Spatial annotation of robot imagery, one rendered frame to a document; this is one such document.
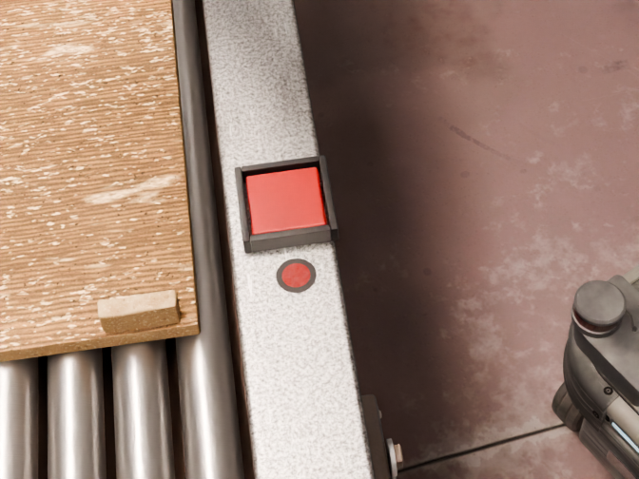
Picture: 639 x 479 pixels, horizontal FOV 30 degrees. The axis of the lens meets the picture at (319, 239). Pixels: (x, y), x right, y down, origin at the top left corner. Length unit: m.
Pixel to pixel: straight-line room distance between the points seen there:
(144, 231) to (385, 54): 1.42
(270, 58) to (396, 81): 1.21
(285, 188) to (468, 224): 1.13
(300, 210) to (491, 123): 1.29
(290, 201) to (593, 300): 0.75
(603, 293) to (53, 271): 0.89
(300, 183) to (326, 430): 0.21
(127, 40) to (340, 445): 0.43
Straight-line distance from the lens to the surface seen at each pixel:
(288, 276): 0.94
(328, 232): 0.94
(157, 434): 0.89
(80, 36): 1.10
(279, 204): 0.96
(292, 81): 1.06
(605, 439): 1.73
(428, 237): 2.06
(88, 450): 0.89
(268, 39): 1.10
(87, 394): 0.91
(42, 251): 0.96
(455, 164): 2.16
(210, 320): 0.92
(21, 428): 0.91
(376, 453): 0.96
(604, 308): 1.63
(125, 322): 0.89
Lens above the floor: 1.70
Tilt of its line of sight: 56 degrees down
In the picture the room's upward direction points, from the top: 5 degrees counter-clockwise
